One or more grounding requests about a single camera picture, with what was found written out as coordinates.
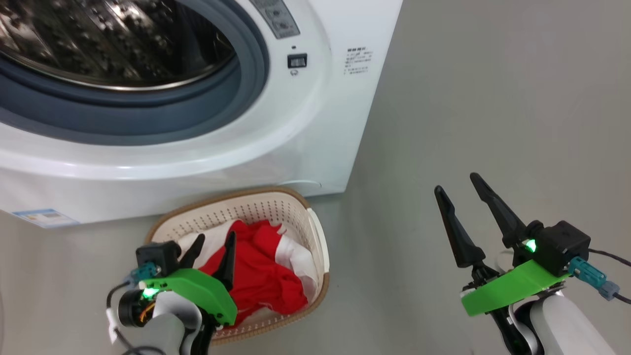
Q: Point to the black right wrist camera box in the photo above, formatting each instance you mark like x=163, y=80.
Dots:
x=562, y=246

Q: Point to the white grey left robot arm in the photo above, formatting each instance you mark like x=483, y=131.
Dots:
x=167, y=330

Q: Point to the round white filter cover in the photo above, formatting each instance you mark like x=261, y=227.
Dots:
x=305, y=188

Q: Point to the grey warning label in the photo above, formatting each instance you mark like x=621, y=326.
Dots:
x=278, y=19

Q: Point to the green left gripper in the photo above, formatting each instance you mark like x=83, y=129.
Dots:
x=197, y=288

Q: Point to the red and white garment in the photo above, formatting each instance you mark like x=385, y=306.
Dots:
x=261, y=276

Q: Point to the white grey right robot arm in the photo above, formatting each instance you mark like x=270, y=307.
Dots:
x=567, y=325

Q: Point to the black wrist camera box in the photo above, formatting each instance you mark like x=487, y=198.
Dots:
x=155, y=256
x=562, y=246

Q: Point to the black door latch socket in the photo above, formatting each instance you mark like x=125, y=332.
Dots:
x=297, y=60

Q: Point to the white front-load washing machine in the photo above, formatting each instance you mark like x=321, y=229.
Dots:
x=320, y=148

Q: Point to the blue energy label sticker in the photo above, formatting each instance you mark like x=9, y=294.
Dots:
x=44, y=217

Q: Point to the cream laundry basket brown rim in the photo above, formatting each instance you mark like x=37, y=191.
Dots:
x=256, y=207

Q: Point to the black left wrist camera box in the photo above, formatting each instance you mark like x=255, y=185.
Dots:
x=155, y=256

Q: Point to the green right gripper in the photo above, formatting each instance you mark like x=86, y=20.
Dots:
x=508, y=291

